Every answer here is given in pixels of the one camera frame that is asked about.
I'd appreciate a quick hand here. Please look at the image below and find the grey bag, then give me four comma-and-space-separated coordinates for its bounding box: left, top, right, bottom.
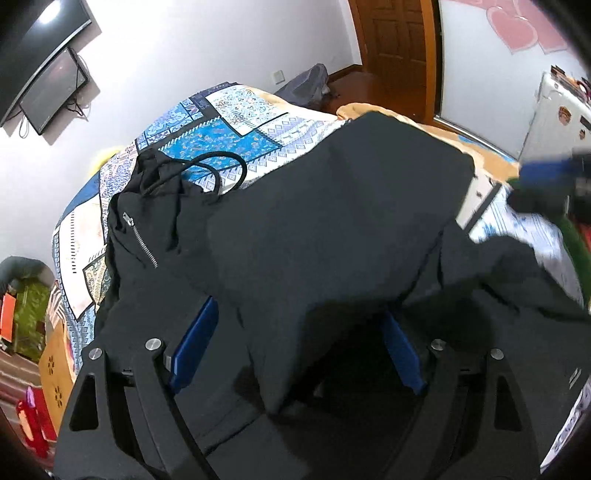
276, 64, 329, 109

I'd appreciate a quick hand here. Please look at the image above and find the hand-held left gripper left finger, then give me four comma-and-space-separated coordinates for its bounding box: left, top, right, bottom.
54, 295, 221, 480

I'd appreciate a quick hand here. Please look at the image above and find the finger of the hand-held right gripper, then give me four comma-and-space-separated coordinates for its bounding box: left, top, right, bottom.
516, 154, 591, 191

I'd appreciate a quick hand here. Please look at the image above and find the wooden lap desk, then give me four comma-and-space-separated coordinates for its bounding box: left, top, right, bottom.
38, 323, 77, 412

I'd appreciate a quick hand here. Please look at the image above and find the orange box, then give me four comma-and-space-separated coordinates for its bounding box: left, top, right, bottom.
0, 293, 14, 343

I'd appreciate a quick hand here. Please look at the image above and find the black zip hoodie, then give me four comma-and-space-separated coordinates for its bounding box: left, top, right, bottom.
95, 112, 591, 480

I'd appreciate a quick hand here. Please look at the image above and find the wooden door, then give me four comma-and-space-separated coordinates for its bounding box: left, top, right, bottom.
348, 0, 445, 121

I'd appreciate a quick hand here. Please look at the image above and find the grey-green cloth bundle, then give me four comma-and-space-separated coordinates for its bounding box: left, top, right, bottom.
0, 256, 54, 288

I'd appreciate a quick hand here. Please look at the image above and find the small black wall monitor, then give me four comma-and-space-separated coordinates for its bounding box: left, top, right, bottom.
18, 46, 89, 136

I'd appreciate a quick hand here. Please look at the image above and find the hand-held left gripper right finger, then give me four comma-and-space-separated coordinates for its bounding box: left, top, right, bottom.
381, 311, 541, 480

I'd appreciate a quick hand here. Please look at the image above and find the blue patchwork bedspread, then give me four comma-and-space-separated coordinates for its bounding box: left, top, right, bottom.
52, 82, 591, 472

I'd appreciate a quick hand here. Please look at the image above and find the green cloth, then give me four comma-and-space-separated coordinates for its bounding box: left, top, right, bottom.
561, 216, 591, 298

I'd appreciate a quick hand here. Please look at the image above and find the large black wall television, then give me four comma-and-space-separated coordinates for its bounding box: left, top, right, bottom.
0, 0, 93, 127

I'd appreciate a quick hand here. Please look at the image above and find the pink heart wall decoration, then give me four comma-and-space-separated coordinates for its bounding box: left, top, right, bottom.
455, 0, 568, 55

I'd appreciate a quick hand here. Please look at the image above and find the striped cloth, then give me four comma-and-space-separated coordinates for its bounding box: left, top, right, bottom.
45, 281, 64, 334

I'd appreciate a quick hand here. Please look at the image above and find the green covered table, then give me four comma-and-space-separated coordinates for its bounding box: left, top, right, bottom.
9, 277, 54, 363

